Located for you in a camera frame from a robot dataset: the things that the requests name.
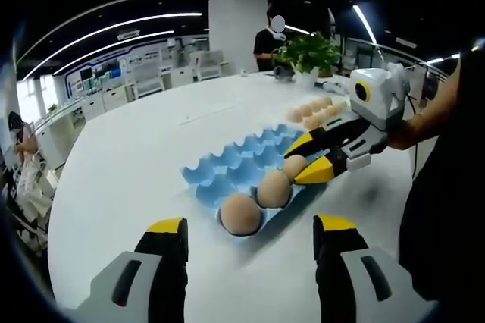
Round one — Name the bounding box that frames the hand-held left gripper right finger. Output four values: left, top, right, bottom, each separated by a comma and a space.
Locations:
312, 214, 437, 323

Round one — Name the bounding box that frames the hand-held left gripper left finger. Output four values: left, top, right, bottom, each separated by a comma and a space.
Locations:
77, 217, 189, 323

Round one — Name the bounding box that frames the brown hen egg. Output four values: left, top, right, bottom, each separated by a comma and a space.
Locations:
283, 155, 308, 183
219, 193, 262, 235
257, 171, 293, 209

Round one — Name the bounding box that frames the light blue egg tray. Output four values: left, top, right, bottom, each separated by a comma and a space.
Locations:
180, 122, 336, 240

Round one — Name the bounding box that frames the person's right hand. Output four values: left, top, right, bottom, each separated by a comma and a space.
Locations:
385, 117, 422, 152

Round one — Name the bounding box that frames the white handheld device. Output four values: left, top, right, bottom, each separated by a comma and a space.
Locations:
315, 78, 349, 96

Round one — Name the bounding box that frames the dark grey device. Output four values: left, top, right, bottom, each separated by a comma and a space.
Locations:
272, 64, 296, 82

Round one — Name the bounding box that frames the green potted plant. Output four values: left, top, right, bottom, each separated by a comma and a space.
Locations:
271, 30, 344, 88

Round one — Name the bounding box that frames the white table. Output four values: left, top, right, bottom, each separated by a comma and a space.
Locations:
47, 71, 422, 323

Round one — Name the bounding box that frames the white office chair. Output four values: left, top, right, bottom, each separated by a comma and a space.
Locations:
192, 49, 225, 82
133, 58, 172, 99

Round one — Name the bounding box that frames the white square pillar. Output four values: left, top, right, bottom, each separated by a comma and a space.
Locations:
208, 0, 269, 74

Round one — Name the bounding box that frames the long white counter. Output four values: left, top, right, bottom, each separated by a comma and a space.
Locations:
34, 68, 210, 153

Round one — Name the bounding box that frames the long curved ceiling light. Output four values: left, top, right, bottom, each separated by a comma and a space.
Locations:
21, 11, 205, 82
52, 30, 176, 74

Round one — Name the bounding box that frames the blue-framed wall display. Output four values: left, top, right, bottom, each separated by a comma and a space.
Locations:
64, 36, 210, 101

